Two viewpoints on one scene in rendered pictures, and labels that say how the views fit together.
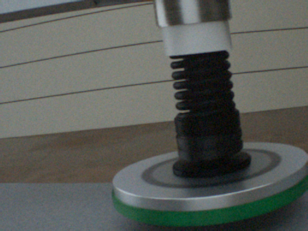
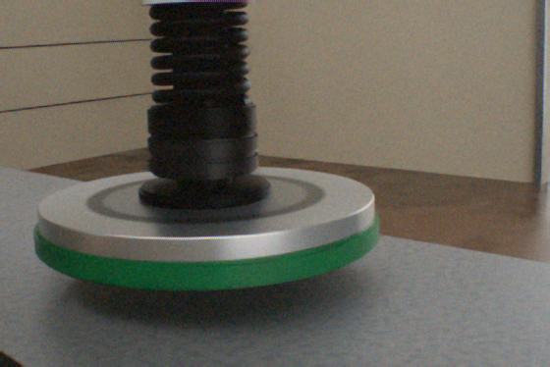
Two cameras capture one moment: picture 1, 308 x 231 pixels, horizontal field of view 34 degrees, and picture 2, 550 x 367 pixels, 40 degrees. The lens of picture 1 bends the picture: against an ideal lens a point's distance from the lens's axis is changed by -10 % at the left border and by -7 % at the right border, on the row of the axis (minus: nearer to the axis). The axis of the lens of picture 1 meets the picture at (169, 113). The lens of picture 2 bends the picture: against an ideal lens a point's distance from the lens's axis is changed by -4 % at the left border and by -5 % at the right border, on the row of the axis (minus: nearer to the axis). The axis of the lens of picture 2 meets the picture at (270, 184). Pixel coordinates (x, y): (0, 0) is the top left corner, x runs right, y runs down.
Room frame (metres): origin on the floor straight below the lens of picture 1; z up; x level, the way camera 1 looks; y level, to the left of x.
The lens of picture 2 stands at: (0.96, 0.25, 1.03)
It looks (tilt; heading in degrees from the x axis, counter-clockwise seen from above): 11 degrees down; 210
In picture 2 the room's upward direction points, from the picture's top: 1 degrees counter-clockwise
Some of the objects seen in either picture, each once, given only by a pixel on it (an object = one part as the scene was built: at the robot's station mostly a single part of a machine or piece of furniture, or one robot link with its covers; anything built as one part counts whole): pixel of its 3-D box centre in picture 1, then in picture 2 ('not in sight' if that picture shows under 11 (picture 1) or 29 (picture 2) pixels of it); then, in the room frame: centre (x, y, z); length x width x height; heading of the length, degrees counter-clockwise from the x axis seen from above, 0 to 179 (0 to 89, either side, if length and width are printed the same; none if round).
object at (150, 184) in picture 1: (213, 171); (204, 204); (0.55, -0.04, 0.92); 0.21 x 0.21 x 0.01
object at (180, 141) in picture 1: (209, 135); (202, 142); (0.55, -0.04, 0.96); 0.07 x 0.07 x 0.01
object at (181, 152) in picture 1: (210, 147); (203, 161); (0.55, -0.04, 0.95); 0.07 x 0.07 x 0.01
